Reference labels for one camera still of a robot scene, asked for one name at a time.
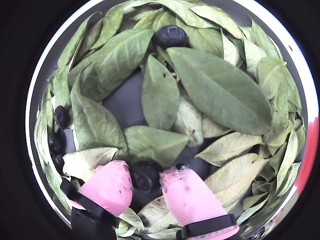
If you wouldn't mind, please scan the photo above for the pink-tipped gripper finger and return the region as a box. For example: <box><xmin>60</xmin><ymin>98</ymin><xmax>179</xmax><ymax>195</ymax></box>
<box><xmin>159</xmin><ymin>164</ymin><xmax>240</xmax><ymax>240</ymax></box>
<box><xmin>59</xmin><ymin>159</ymin><xmax>134</xmax><ymax>240</ymax></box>

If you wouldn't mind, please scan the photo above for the dark blueberry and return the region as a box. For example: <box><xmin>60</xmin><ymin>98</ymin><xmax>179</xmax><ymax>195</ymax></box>
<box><xmin>129</xmin><ymin>161</ymin><xmax>163</xmax><ymax>193</ymax></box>
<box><xmin>52</xmin><ymin>105</ymin><xmax>71</xmax><ymax>130</ymax></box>
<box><xmin>48</xmin><ymin>133</ymin><xmax>66</xmax><ymax>155</ymax></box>
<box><xmin>152</xmin><ymin>24</ymin><xmax>190</xmax><ymax>48</ymax></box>

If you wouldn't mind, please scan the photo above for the grey round bowl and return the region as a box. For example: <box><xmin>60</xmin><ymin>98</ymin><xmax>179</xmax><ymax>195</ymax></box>
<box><xmin>26</xmin><ymin>0</ymin><xmax>312</xmax><ymax>240</ymax></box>

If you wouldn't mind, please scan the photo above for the red collapsible cup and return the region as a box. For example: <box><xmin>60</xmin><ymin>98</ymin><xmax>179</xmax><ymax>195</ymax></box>
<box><xmin>294</xmin><ymin>119</ymin><xmax>320</xmax><ymax>195</ymax></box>

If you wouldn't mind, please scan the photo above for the large dark green leaf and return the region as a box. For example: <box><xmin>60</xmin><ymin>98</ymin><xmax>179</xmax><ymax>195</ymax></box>
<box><xmin>166</xmin><ymin>46</ymin><xmax>273</xmax><ymax>137</ymax></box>

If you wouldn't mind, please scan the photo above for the green leaf pile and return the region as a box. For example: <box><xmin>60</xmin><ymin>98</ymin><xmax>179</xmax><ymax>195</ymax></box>
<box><xmin>33</xmin><ymin>0</ymin><xmax>308</xmax><ymax>238</ymax></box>

